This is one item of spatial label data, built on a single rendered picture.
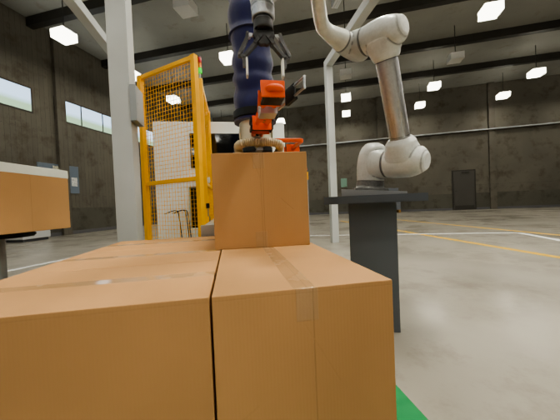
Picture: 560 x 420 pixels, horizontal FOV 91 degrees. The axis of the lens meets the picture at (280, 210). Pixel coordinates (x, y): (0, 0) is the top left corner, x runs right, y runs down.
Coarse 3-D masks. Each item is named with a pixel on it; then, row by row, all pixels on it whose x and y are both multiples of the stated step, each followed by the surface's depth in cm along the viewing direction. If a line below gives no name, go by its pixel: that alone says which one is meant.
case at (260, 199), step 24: (216, 168) 114; (240, 168) 115; (264, 168) 116; (288, 168) 118; (216, 192) 114; (240, 192) 116; (264, 192) 117; (288, 192) 118; (216, 216) 115; (240, 216) 116; (264, 216) 117; (288, 216) 118; (216, 240) 115; (240, 240) 116; (264, 240) 117; (288, 240) 118
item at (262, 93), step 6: (264, 84) 83; (282, 84) 84; (258, 90) 90; (264, 90) 83; (258, 96) 90; (264, 96) 83; (270, 96) 84; (276, 96) 84; (282, 96) 84; (258, 102) 91; (264, 102) 88; (270, 102) 89; (276, 102) 89
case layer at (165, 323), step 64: (128, 256) 109; (192, 256) 103; (256, 256) 97; (320, 256) 92; (0, 320) 49; (64, 320) 51; (128, 320) 53; (192, 320) 55; (256, 320) 57; (320, 320) 59; (384, 320) 62; (0, 384) 49; (64, 384) 51; (128, 384) 53; (192, 384) 55; (256, 384) 57; (320, 384) 59; (384, 384) 62
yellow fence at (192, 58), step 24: (192, 72) 248; (144, 96) 287; (192, 96) 249; (144, 120) 286; (168, 120) 269; (192, 120) 250; (144, 144) 285; (144, 168) 284; (144, 192) 285; (168, 192) 273; (144, 216) 287
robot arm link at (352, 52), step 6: (354, 30) 133; (354, 36) 131; (354, 42) 132; (348, 48) 134; (354, 48) 133; (360, 48) 131; (342, 54) 137; (348, 54) 137; (354, 54) 135; (360, 54) 134; (354, 60) 142; (360, 60) 142
